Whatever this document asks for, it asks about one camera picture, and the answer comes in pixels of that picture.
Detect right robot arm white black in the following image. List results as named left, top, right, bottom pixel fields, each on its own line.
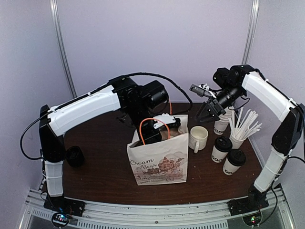
left=195, top=65, right=305, bottom=211

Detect white paper takeout bag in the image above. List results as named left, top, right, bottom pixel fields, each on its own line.
left=127, top=114, right=189, bottom=186

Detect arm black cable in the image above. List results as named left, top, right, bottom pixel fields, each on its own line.
left=20, top=73, right=193, bottom=160
left=271, top=154, right=305, bottom=213

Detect paper cup holding straws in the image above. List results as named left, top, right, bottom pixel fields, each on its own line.
left=229, top=133, right=245, bottom=149

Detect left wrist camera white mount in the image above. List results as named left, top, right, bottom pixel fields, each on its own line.
left=153, top=114, right=181, bottom=130

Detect bundle of white straws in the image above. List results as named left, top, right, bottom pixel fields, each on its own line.
left=228, top=107, right=262, bottom=140

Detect stack of white paper cups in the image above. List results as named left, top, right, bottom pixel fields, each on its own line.
left=213, top=109, right=232, bottom=135

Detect stack of black cup lids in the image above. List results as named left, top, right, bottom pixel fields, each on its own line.
left=65, top=146, right=85, bottom=167

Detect cardboard two-cup carrier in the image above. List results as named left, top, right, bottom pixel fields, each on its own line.
left=160, top=126, right=185, bottom=141

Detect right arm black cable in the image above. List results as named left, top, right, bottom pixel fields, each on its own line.
left=271, top=154, right=305, bottom=213

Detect white paper cup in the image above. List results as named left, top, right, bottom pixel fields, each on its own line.
left=223, top=158, right=240, bottom=176
left=211, top=143, right=232, bottom=163

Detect left aluminium wall post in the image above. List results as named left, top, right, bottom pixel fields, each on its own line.
left=50, top=0, right=77, bottom=98

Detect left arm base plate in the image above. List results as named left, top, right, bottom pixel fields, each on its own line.
left=43, top=197, right=85, bottom=217

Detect cream ribbed ceramic mug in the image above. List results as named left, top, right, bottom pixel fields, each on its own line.
left=189, top=126, right=209, bottom=154

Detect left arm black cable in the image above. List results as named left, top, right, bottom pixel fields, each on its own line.
left=20, top=73, right=193, bottom=160

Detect right aluminium wall post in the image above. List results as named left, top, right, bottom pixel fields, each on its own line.
left=241, top=0, right=260, bottom=65

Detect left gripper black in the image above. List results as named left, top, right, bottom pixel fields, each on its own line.
left=126, top=104, right=163, bottom=151

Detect aluminium front rail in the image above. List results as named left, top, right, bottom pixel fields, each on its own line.
left=16, top=187, right=296, bottom=229

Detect aluminium wall post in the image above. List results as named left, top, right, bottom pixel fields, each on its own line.
left=241, top=0, right=260, bottom=65
left=50, top=0, right=77, bottom=98

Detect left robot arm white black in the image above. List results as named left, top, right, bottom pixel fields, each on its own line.
left=39, top=76, right=168, bottom=212

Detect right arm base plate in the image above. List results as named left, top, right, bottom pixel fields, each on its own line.
left=227, top=197, right=269, bottom=216

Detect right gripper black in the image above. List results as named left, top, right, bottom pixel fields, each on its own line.
left=195, top=84, right=245, bottom=125

